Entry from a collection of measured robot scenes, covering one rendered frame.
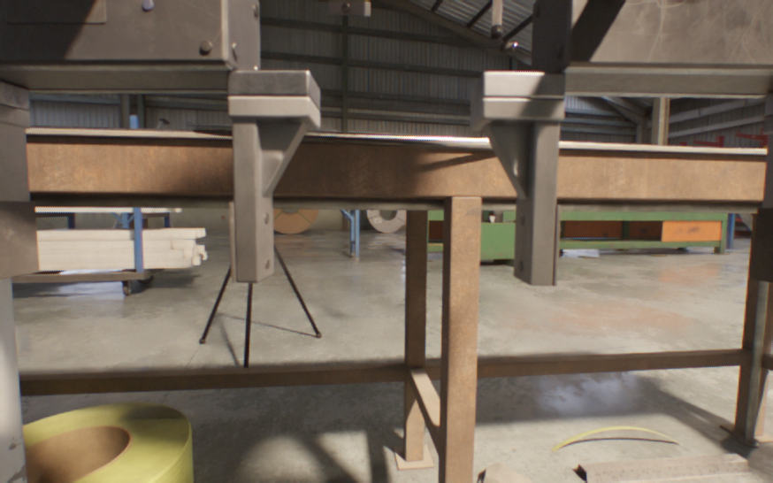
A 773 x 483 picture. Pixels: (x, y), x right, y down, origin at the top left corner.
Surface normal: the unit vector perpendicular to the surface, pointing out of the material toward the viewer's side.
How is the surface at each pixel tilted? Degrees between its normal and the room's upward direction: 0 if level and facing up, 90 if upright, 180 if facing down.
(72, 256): 90
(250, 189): 90
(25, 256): 90
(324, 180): 90
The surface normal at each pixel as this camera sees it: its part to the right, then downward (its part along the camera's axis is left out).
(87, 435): 0.43, 0.08
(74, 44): 0.00, 0.08
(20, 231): 1.00, 0.01
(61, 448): 0.75, 0.06
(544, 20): -1.00, -0.01
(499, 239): 0.22, 0.11
